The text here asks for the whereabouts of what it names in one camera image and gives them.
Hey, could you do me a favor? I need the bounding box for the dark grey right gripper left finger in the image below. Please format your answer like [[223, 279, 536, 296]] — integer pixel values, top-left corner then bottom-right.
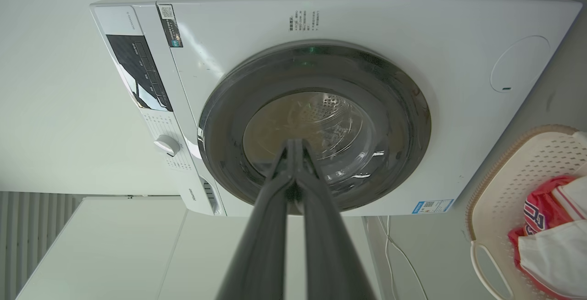
[[216, 139, 295, 300]]

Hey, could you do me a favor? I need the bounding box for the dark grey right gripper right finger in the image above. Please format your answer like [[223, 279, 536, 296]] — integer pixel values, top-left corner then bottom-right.
[[293, 139, 377, 300]]

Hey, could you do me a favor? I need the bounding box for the round dark washing machine door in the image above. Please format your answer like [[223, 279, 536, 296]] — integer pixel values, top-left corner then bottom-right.
[[198, 44, 432, 214]]

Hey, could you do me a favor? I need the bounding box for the white front-load washing machine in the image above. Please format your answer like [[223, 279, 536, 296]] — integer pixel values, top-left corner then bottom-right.
[[90, 0, 583, 217]]

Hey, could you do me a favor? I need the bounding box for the blue energy label sticker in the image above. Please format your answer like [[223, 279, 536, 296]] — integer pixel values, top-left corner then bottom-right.
[[411, 199, 454, 215]]

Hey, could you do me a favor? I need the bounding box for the white control dial knob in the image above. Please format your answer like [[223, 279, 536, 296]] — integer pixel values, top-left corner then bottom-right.
[[154, 135, 181, 157]]

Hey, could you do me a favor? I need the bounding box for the white cabinet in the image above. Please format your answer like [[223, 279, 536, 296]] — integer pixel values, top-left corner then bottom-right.
[[16, 198, 381, 300]]

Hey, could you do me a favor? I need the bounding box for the cream perforated laundry basket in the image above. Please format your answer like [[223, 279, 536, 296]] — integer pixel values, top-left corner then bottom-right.
[[466, 125, 587, 300]]

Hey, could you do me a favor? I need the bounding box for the red printed garment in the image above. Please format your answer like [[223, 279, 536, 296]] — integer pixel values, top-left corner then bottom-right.
[[508, 175, 587, 300]]

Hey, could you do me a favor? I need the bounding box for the grey ribbed radiator panel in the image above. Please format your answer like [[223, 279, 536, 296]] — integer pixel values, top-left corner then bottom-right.
[[0, 192, 83, 300]]

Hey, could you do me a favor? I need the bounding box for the black QR label sticker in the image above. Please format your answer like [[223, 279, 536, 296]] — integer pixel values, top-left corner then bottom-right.
[[158, 5, 183, 48]]

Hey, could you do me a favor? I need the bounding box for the white power cable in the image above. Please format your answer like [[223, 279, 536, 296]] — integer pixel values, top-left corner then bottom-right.
[[377, 216, 429, 300]]

